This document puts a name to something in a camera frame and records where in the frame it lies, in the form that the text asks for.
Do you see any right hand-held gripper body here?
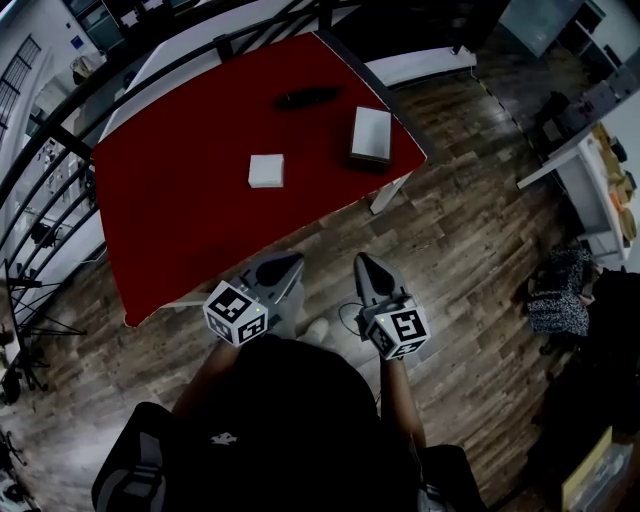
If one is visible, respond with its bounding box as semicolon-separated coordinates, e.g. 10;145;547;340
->
356;294;432;362

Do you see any small white box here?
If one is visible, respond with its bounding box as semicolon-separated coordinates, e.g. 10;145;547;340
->
247;153;286;191

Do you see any grey shoulder strap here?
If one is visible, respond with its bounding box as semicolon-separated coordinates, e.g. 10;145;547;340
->
416;481;452;512
111;431;167;512

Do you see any black remote control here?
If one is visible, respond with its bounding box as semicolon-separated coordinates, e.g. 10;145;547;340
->
271;85;347;112

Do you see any person's right forearm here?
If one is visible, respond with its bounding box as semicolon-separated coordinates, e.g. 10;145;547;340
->
378;356;429;452

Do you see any black chair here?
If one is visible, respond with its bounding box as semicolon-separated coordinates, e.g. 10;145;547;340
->
529;299;640;451

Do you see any row of tan containers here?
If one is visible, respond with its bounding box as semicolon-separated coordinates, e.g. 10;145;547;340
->
589;122;640;231

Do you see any white low barrier panel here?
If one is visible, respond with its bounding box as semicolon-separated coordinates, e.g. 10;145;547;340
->
96;29;479;147

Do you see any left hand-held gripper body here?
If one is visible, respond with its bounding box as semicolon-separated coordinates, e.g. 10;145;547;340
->
202;272;280;348

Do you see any black bin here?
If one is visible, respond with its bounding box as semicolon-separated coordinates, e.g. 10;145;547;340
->
541;91;572;142

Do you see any person's black shirt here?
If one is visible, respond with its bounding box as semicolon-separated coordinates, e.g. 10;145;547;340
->
91;333;484;512

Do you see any white desk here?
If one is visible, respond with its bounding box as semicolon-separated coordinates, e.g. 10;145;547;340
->
516;118;637;262

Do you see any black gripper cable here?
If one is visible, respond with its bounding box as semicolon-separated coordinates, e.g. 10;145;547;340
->
338;301;367;344

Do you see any red tablecloth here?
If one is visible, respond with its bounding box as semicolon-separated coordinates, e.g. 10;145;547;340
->
90;31;429;329

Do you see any grey glass door panel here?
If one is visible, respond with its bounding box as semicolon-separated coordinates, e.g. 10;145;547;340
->
498;0;587;57

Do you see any black metal railing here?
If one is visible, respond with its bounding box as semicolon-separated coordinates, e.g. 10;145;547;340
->
0;0;361;326

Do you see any person's left forearm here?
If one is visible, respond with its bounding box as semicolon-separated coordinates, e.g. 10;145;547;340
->
171;341;242;417

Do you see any glass-front shelving unit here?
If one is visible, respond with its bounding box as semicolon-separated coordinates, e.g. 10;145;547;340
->
64;0;152;52

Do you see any black tripod stand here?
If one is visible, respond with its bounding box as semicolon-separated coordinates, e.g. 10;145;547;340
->
0;258;89;392

